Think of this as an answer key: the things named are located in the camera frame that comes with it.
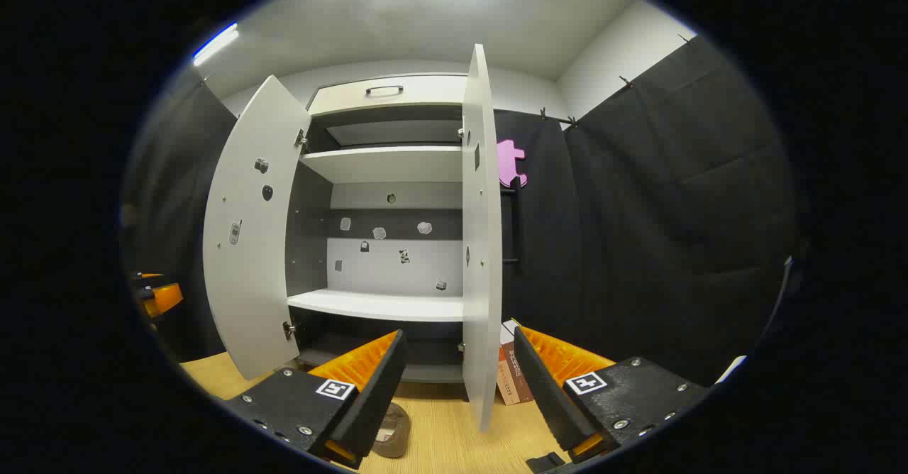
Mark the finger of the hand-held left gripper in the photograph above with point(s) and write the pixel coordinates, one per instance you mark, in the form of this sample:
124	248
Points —
164	298
147	277

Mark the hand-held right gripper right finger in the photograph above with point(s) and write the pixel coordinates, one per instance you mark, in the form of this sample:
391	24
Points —
543	389

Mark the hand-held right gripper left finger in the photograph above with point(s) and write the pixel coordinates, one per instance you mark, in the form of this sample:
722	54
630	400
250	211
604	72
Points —
379	378

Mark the brown fuzzy shoe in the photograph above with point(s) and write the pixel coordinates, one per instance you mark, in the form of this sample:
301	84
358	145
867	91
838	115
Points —
392	435

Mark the white shoe cabinet door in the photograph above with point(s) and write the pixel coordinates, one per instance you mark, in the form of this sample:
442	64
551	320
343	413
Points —
248	282
482	296

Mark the white shoe cabinet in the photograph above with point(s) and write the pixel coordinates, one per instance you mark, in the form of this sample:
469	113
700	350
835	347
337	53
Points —
386	164

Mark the black backdrop cloth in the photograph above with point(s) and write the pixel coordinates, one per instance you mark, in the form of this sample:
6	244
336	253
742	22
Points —
638	211

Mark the small ceiling light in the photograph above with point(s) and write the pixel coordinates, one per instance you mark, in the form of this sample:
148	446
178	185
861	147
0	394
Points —
215	45

